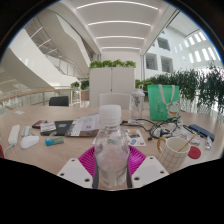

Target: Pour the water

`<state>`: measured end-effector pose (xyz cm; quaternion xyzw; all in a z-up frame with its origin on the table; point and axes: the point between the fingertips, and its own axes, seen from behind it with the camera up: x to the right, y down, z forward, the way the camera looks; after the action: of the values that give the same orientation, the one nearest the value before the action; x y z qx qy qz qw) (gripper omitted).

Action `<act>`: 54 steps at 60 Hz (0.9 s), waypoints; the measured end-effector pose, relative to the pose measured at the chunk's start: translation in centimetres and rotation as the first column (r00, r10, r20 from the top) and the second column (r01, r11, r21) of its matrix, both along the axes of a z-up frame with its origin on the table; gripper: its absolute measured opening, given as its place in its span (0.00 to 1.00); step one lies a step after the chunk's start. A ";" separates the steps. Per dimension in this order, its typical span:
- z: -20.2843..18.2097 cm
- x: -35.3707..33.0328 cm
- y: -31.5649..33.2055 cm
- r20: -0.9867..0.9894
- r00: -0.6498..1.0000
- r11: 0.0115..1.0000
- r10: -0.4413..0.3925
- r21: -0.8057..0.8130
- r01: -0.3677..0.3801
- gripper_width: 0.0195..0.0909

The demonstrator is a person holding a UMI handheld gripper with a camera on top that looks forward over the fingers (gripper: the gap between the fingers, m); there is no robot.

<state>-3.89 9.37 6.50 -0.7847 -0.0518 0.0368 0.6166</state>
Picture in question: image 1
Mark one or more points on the white plastic packet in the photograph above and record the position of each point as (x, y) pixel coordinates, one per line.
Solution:
(208, 143)
(196, 140)

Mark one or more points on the black power brick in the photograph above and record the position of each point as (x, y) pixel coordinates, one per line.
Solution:
(130, 123)

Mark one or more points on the green tote bag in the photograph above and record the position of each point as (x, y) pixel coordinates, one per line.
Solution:
(161, 103)

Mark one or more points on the printed booklet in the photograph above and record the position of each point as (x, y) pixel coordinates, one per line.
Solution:
(83, 126)

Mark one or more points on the gold stirring stick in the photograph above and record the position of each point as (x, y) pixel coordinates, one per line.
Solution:
(188, 141)

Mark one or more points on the white computer mouse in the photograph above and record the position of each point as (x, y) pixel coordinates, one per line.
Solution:
(29, 142)

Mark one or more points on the flat round red coaster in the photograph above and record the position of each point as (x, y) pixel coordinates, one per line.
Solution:
(195, 153)

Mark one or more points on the clear water bottle white cap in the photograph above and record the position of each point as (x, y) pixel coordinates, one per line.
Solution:
(111, 150)

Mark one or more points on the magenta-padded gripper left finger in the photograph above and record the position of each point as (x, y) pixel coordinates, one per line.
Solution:
(75, 171)

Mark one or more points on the low planter with green plants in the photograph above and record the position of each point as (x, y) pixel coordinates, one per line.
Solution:
(141, 84)

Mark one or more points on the black chair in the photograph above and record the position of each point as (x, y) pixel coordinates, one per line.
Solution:
(59, 101)

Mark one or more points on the colourful sticker sheet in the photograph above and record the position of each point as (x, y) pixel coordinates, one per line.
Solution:
(135, 137)

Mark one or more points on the dark red phone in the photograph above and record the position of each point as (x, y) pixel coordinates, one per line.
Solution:
(39, 124)

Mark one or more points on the white shelf with potted plants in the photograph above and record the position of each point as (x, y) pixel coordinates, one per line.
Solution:
(76, 91)

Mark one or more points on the row of green hedge plants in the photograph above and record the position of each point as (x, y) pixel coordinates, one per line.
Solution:
(196, 86)

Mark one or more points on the white paper slip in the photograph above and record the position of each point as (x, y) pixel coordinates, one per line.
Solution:
(19, 112)

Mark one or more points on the white card box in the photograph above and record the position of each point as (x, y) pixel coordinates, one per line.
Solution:
(48, 127)

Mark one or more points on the white power strip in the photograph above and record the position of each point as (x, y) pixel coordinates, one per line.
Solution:
(14, 134)

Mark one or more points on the black notebook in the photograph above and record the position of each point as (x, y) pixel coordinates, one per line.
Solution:
(63, 127)

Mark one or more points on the tall clear sports bottle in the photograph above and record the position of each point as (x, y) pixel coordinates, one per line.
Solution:
(137, 105)

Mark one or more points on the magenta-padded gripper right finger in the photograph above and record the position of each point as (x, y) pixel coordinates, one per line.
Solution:
(150, 170)

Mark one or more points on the small teal pack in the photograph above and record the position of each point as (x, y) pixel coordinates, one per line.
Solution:
(54, 141)

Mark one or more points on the white grid-pattern mug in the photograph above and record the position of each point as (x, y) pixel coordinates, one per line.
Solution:
(173, 158)

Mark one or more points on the ceiling light strips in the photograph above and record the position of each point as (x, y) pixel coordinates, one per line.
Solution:
(118, 22)

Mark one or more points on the white cabinet with plants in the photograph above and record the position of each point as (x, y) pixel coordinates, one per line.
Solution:
(111, 85)

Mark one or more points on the small white adapter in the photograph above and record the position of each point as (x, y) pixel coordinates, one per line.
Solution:
(26, 131)

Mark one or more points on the white chair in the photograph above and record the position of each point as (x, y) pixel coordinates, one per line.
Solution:
(113, 100)

